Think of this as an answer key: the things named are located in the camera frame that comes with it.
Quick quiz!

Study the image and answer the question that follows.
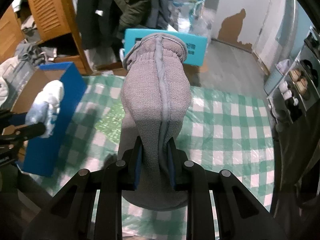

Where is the white light-blue sock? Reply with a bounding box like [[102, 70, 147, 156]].
[[25, 80, 64, 138]]

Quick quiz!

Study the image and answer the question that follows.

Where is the blue cardboard shoe box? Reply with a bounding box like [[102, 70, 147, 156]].
[[12, 62, 87, 177]]

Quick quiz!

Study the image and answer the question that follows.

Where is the white towel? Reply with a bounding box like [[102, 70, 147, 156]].
[[0, 56, 20, 106]]

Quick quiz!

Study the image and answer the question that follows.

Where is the grey tote bag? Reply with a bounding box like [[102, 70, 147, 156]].
[[1, 42, 47, 109]]

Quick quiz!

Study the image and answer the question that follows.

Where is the green scrubbing cloth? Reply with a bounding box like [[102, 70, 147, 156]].
[[95, 101, 125, 144]]

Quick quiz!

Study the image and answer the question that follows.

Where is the green checkered tablecloth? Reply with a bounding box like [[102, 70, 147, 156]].
[[34, 75, 274, 239]]

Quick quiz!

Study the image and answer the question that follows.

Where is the wooden louvered wardrobe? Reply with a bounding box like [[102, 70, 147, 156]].
[[1, 0, 93, 75]]

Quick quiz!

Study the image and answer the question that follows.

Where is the black hanging coat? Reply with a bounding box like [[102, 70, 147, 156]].
[[76, 0, 119, 50]]

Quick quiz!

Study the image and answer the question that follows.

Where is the shoe rack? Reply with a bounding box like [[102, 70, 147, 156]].
[[267, 26, 319, 125]]

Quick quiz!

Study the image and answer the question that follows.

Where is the light blue trash bin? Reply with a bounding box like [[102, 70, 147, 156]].
[[264, 65, 287, 95]]

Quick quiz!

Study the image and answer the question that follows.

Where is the olive hanging jacket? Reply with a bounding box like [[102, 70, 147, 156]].
[[114, 0, 169, 39]]

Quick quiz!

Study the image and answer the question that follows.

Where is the teal printed box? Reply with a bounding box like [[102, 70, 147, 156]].
[[124, 28, 207, 66]]

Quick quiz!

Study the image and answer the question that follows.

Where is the blue white plastic bag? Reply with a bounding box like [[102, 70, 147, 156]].
[[167, 0, 215, 40]]

